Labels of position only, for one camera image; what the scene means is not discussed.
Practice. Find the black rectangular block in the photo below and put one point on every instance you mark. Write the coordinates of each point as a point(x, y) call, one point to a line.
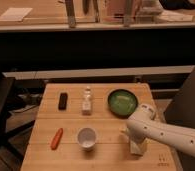
point(63, 101)

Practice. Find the white cup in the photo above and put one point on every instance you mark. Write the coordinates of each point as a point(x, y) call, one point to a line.
point(87, 138)

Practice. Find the green bowl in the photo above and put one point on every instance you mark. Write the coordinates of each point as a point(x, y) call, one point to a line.
point(122, 102)

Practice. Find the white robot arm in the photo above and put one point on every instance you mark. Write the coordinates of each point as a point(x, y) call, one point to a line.
point(141, 125)

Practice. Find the orange carrot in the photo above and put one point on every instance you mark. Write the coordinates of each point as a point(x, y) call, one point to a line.
point(56, 139)

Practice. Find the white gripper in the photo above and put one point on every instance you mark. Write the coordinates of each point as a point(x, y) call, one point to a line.
point(126, 132)

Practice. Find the white rectangular sponge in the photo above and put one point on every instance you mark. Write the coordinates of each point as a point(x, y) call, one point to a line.
point(138, 148)

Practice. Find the small white bottle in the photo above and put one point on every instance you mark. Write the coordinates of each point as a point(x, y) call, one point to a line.
point(86, 104)

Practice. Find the white paper sheet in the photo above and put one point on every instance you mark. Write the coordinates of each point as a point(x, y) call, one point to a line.
point(14, 14)

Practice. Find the black chair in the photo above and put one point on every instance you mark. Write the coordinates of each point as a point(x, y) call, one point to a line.
point(9, 101)

